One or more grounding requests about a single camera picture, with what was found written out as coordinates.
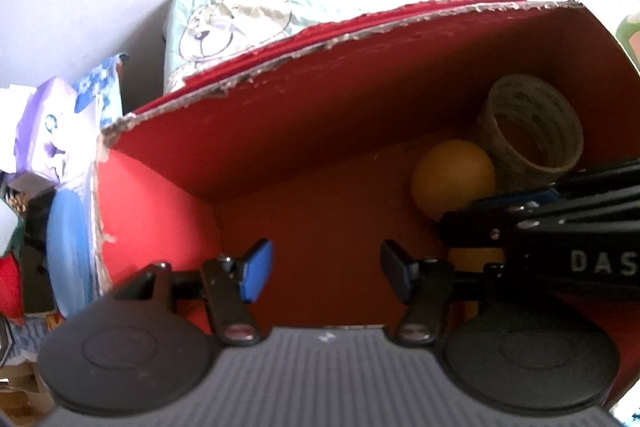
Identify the blue oval disc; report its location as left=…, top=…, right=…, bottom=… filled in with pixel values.
left=46, top=189, right=98, bottom=320

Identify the orange gourd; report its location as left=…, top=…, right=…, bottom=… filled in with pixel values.
left=411, top=139, right=506, bottom=275

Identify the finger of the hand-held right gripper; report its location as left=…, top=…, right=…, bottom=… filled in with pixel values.
left=440, top=194, right=640, bottom=253
left=472, top=159, right=640, bottom=211

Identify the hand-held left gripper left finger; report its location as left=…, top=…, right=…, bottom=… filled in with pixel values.
left=112, top=238, right=274, bottom=348

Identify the purple packet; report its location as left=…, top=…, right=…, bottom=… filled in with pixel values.
left=15, top=77, right=81, bottom=182

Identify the green plush toy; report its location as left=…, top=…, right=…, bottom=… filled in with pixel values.
left=616, top=12, right=640, bottom=72

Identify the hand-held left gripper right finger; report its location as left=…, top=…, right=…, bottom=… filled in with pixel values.
left=380, top=241, right=512, bottom=347

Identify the white square card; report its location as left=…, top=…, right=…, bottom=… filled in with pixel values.
left=0, top=199, right=21, bottom=255

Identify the red cardboard box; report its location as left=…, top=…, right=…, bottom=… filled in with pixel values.
left=92, top=0, right=640, bottom=408

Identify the red plush toy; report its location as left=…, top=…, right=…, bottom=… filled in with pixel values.
left=0, top=254, right=26, bottom=328

